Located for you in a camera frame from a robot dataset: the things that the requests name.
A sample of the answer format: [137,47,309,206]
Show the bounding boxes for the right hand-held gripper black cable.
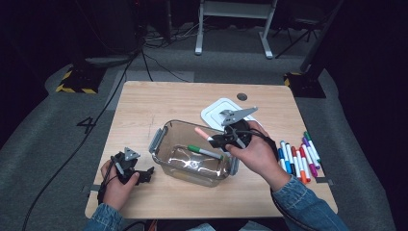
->
[232,128,317,231]

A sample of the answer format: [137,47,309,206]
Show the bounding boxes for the person's legs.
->
[187,220,273,231]

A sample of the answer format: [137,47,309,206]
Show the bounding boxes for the person's left hand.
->
[100,158,141,212]

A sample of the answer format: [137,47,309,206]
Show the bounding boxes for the dark green marker pen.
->
[303,130,321,163]

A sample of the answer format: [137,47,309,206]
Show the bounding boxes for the black tripod stand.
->
[274,13,325,60]

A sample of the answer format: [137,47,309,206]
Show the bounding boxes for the black marker pen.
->
[286,142,297,177]

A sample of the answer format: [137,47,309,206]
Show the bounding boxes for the dark metal stand post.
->
[299,0,345,73]

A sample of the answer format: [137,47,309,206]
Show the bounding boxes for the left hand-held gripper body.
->
[110,146,142,186]

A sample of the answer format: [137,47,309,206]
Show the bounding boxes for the thin black floor cable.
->
[140,52,191,84]

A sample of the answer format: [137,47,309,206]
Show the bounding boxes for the person's right hand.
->
[225,119,292,193]

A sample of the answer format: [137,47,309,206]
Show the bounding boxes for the tangle of floor cables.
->
[143,25,206,49]

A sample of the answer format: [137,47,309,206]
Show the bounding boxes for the clear plastic storage container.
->
[148,118,241,189]

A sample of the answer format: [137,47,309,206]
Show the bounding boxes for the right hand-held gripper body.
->
[218,106,259,151]

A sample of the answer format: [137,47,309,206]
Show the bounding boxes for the peach marker pen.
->
[194,126,216,142]

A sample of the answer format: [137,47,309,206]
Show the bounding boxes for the red marker pen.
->
[291,146,302,181]

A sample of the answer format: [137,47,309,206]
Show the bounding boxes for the black yellow striped stand base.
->
[55,65,108,95]
[283,70,327,99]

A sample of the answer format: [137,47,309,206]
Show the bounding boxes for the white desk frame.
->
[194,0,279,60]

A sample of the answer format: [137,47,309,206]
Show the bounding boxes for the light green marker pen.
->
[187,143,224,161]

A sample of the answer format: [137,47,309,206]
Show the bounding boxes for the purple marker pen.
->
[301,137,321,170]

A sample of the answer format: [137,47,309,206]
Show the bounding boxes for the hand-held gripper black cable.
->
[232,128,317,231]
[96,157,119,205]

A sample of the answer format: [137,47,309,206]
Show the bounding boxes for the white container lid grey handle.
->
[200,97,263,132]

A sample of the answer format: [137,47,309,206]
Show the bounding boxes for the left hand-held gripper black cable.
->
[96,157,119,205]

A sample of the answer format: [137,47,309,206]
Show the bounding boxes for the dark equipment cabinet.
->
[105,0,143,55]

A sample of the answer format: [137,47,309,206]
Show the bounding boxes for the magenta marker pen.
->
[301,139,319,178]

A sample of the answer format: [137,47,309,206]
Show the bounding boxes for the dark blue marker pen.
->
[277,147,288,172]

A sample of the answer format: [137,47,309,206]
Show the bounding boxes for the orange marker pen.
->
[294,148,312,185]

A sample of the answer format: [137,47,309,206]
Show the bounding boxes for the long black floor cable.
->
[21,52,142,231]

